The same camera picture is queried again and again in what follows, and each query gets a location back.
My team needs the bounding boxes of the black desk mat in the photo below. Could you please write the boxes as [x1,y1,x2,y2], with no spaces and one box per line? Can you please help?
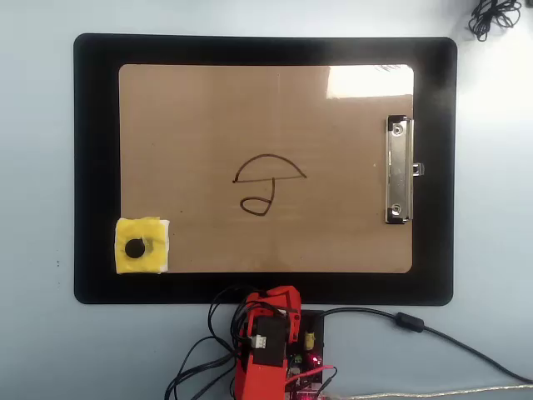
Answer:
[73,32,458,305]

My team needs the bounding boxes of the silver braided USB cable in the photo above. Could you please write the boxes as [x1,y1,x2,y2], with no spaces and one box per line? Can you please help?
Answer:
[326,382,533,400]

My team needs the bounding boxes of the black controller board base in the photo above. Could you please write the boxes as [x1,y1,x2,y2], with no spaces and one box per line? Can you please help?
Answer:
[282,310,326,400]

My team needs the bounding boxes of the brown clipboard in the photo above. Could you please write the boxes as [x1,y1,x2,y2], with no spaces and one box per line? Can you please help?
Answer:
[118,63,416,275]

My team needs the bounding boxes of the black servo wires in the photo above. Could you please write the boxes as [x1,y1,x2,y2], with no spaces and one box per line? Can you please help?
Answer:
[164,285,267,400]

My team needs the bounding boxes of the coiled thin black cable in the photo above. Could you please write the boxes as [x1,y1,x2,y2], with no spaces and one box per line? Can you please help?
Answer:
[468,0,522,42]

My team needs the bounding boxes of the metal clipboard clip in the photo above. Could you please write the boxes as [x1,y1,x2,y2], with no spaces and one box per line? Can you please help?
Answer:
[383,114,426,225]

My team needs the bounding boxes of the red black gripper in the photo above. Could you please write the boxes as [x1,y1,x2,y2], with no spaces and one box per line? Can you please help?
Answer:
[244,285,303,345]

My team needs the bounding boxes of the pink wire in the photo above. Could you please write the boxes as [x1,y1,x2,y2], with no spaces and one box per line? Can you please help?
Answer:
[286,363,338,395]

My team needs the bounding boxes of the black power cable with ferrite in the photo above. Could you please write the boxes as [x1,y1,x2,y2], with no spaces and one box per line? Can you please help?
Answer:
[319,307,533,384]

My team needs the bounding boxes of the yellow sponge with black knob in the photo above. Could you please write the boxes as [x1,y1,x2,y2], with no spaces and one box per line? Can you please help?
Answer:
[113,215,172,276]

